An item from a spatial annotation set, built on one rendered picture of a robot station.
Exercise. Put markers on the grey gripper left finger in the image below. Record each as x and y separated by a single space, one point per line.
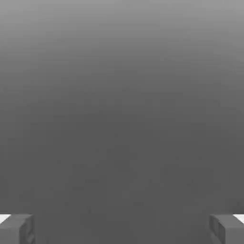
13 230

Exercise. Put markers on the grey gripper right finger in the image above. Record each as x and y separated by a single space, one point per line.
230 230

